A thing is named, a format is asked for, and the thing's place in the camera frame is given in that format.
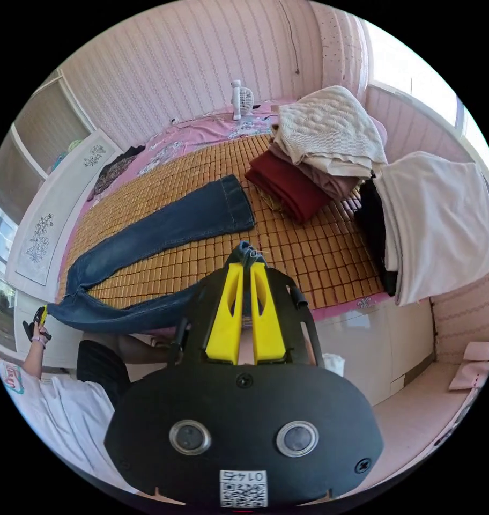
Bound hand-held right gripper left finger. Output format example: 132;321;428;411
205;263;245;365

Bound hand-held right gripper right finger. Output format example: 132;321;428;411
250;263;288;366

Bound blue jeans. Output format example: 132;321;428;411
46;173;270;335

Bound person's left forearm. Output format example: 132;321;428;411
22;341;48;380

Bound person's left hand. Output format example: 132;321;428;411
31;321;49;349

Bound bed with woven mat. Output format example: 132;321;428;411
54;98;395;335

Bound white headboard with flower print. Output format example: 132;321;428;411
4;131;125;287

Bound person's body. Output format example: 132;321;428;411
0;332;186;496

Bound dark patterned garment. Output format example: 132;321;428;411
86;145;147;203

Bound white cupboard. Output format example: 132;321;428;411
0;67;97;226

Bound pink cushion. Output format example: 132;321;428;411
448;341;489;392

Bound small white fan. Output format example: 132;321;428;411
229;79;256;121

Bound pink dotted curtain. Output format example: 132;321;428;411
311;3;370;104

